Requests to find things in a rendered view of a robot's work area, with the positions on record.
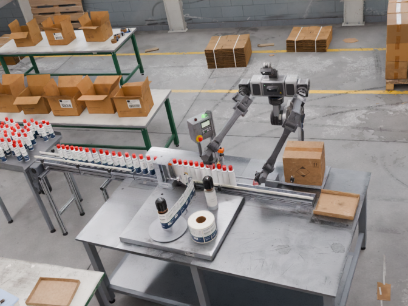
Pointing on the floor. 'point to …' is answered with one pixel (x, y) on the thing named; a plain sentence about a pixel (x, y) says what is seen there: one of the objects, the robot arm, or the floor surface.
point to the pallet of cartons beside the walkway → (396, 44)
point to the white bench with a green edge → (87, 285)
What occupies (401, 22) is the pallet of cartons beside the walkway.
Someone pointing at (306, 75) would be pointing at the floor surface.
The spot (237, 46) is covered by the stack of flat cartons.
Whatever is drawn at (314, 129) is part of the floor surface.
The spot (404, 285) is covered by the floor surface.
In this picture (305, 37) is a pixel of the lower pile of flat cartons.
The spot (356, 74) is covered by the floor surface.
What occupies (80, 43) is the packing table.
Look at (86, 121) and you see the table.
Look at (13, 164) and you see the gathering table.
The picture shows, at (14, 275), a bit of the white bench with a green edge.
